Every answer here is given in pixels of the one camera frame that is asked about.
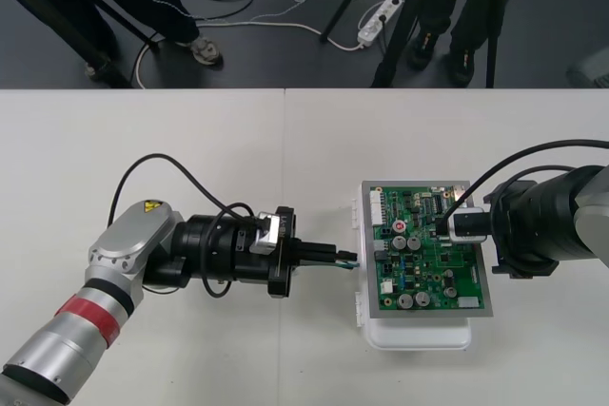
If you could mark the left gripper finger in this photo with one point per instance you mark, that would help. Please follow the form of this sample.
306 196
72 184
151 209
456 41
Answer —
319 247
319 259

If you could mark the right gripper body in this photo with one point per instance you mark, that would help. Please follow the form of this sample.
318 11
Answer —
523 230

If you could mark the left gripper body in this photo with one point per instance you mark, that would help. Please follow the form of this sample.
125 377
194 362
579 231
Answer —
285 273

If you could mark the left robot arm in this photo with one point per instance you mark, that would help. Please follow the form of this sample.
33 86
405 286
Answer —
133 239

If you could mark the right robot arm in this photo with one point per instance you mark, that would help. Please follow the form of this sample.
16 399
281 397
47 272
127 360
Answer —
571 216

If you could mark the white power strip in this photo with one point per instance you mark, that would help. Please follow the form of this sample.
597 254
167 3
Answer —
376 21

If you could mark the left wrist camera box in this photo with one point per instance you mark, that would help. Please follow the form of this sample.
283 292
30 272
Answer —
266 235

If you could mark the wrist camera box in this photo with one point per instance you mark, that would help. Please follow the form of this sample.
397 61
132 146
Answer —
266 235
468 225

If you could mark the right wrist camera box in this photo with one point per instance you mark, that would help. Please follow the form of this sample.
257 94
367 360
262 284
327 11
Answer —
468 225

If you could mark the green circuit board grey frame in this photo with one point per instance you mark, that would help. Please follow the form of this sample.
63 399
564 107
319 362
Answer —
428 273

